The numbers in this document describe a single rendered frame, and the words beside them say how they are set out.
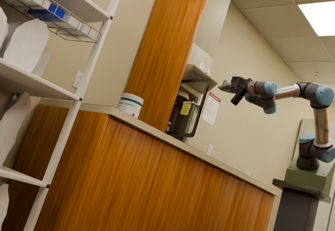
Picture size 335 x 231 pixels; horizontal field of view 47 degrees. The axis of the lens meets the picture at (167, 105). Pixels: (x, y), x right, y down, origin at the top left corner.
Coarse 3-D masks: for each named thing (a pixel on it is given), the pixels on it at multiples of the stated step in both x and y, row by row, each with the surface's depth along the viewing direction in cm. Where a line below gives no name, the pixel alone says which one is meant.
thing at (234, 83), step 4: (232, 80) 226; (236, 80) 225; (240, 80) 224; (244, 80) 223; (248, 80) 221; (252, 80) 223; (232, 84) 225; (236, 84) 223; (240, 84) 224; (244, 84) 222; (236, 88) 222; (236, 92) 227; (248, 92) 220
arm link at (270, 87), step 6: (258, 84) 214; (264, 84) 211; (270, 84) 209; (276, 84) 211; (258, 90) 213; (264, 90) 211; (270, 90) 208; (276, 90) 212; (264, 96) 213; (270, 96) 212
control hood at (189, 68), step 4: (188, 64) 267; (192, 64) 265; (188, 68) 266; (192, 68) 265; (196, 68) 267; (184, 72) 267; (188, 72) 267; (196, 72) 269; (200, 72) 271; (204, 72) 273; (184, 76) 268; (204, 76) 275; (208, 76) 277; (212, 80) 281; (212, 84) 284; (216, 84) 286; (208, 88) 286
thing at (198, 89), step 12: (180, 84) 265; (192, 84) 255; (204, 84) 246; (180, 96) 259; (192, 96) 250; (204, 96) 241; (180, 108) 255; (192, 108) 246; (180, 120) 250; (192, 120) 241; (168, 132) 254; (180, 132) 245; (192, 132) 237
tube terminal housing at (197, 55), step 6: (192, 48) 279; (198, 48) 284; (192, 54) 280; (198, 54) 285; (204, 54) 290; (192, 60) 280; (198, 60) 285; (204, 60) 291; (210, 60) 296; (198, 66) 286; (210, 66) 297; (186, 138) 282
